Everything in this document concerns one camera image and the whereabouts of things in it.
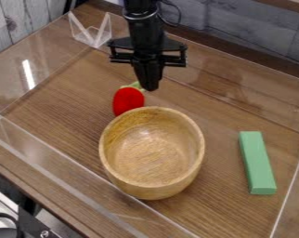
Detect clear acrylic enclosure walls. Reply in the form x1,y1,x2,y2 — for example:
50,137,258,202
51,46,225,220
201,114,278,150
0,17,299,238

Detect black metal table bracket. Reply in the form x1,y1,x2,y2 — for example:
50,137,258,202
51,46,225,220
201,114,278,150
17,207,61,238

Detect green rectangular block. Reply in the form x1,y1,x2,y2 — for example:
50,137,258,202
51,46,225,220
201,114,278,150
238,131,277,195

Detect clear acrylic corner bracket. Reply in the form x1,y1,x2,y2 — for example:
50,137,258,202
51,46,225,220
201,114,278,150
67,12,113,48

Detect black cable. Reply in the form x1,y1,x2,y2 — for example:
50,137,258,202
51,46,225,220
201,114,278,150
0,212,29,238

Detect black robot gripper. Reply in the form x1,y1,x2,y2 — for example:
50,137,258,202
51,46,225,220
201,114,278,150
107,0,186,91

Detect wooden bowl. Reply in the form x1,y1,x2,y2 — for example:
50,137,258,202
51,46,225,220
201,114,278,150
98,106,205,200

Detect red plush strawberry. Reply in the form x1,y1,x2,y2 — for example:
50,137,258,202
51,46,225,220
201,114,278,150
113,82,145,116

